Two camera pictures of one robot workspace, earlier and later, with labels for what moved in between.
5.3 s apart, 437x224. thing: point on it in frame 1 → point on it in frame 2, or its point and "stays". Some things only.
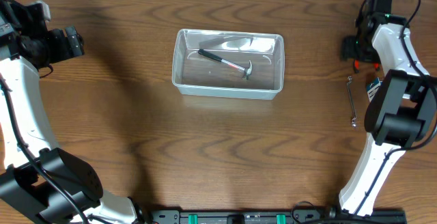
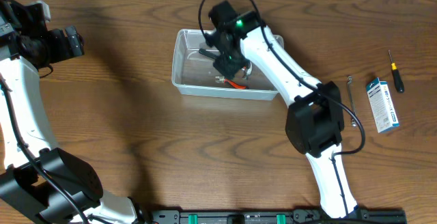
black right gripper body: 360,49 → 229,61
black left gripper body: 50,50 stays
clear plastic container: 199,75 stays
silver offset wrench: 354,121 stays
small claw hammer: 247,70 stays
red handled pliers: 356,65 → 221,80
